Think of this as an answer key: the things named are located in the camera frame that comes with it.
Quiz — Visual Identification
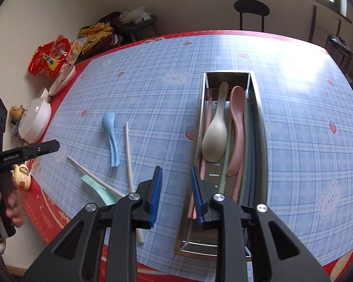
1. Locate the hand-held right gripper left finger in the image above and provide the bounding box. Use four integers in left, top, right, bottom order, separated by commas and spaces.
22, 165, 164, 282

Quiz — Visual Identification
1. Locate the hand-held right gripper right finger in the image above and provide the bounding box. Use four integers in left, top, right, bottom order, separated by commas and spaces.
191, 165, 332, 282

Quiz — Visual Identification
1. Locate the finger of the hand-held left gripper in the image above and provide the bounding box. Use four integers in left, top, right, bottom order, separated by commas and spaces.
23, 140, 60, 162

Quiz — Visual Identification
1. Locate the green chopstick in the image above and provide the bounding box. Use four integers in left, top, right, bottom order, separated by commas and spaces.
219, 117, 234, 194
240, 98, 252, 204

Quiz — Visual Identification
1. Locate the metal utensil tray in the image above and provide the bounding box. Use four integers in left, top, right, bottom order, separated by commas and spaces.
173, 71, 268, 260

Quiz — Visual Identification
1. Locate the beige chopstick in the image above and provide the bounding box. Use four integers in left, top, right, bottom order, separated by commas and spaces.
124, 121, 144, 244
66, 155, 125, 198

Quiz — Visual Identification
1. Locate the mint green spoon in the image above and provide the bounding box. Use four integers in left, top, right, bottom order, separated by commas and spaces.
80, 175, 121, 206

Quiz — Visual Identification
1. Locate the beige speckled spoon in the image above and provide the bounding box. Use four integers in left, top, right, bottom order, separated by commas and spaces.
201, 82, 230, 163

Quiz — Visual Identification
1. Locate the blue chopstick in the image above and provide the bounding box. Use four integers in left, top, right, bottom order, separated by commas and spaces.
247, 106, 258, 206
251, 106, 262, 208

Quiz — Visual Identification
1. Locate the blue spoon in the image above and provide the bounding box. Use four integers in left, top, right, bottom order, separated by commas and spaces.
102, 112, 120, 168

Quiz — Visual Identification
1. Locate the beige flowered mug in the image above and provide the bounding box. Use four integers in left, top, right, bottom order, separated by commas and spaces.
13, 164, 31, 191

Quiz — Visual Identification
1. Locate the white lidded container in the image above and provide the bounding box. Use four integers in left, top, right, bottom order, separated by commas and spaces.
18, 98, 52, 143

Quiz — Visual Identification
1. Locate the small brown teapot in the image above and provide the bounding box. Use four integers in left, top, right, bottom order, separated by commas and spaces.
9, 105, 27, 121

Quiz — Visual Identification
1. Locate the white bowl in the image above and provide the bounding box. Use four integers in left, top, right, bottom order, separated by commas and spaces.
48, 65, 76, 96

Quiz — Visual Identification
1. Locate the red snack bag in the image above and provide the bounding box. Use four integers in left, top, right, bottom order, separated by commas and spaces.
28, 35, 72, 78

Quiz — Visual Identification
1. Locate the blue plaid tablecloth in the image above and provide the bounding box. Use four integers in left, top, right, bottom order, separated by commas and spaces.
22, 29, 353, 282

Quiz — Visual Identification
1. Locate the pale snack bag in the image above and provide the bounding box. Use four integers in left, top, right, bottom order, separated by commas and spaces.
65, 37, 87, 65

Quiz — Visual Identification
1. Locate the pink spoon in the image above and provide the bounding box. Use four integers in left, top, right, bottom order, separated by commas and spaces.
226, 86, 246, 177

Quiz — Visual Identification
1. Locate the yellow snack bag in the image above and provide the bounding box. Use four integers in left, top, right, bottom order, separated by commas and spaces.
79, 23, 114, 50

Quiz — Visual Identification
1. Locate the black chair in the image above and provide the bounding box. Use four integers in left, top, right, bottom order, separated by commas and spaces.
115, 16, 158, 43

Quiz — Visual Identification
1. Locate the white plastic bag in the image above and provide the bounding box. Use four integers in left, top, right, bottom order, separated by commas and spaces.
118, 7, 152, 24

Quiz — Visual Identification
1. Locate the black round stool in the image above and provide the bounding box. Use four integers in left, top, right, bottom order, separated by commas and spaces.
233, 0, 270, 32

